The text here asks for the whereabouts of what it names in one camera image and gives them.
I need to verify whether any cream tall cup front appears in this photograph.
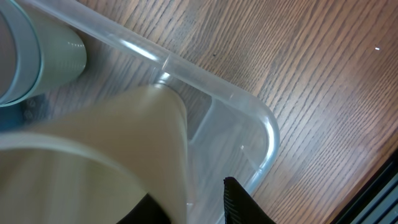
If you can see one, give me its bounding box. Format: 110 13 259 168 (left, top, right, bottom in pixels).
1 84 187 223

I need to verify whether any clear plastic storage bin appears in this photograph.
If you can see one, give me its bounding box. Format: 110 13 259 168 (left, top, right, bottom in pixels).
31 1 280 223

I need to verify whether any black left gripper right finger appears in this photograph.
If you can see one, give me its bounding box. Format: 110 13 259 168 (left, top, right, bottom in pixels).
223 177 275 224

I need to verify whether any blue bowl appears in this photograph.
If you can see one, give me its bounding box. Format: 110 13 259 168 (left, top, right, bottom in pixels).
0 104 25 132

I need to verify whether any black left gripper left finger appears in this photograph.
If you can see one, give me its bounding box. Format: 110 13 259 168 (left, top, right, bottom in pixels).
117 194 172 224

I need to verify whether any grey small cup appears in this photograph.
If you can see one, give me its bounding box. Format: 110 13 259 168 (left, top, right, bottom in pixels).
1 1 42 107

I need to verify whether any green small cup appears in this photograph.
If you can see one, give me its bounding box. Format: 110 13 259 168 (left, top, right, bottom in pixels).
27 10 87 96

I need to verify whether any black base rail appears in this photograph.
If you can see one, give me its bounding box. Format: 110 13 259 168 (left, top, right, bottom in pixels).
331 152 397 224

